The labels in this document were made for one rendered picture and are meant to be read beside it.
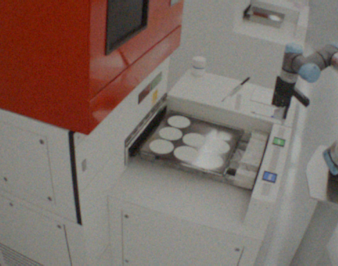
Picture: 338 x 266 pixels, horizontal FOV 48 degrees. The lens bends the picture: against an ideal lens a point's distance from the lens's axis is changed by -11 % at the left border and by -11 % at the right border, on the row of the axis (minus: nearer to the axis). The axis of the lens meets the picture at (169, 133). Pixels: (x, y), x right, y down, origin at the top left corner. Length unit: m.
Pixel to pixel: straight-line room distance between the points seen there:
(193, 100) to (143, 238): 0.70
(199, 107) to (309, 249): 0.96
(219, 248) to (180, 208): 0.22
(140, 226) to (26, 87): 0.74
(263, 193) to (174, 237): 0.39
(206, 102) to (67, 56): 0.99
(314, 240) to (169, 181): 0.88
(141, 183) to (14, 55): 0.77
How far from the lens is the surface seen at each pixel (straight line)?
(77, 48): 1.12
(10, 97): 1.36
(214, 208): 1.61
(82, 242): 1.59
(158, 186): 1.68
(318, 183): 1.88
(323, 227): 2.10
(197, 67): 2.19
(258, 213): 1.52
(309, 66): 1.50
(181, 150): 1.75
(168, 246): 1.69
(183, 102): 2.00
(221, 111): 1.96
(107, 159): 1.54
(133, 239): 1.75
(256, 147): 1.88
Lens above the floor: 1.91
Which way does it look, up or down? 33 degrees down
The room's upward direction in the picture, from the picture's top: 5 degrees clockwise
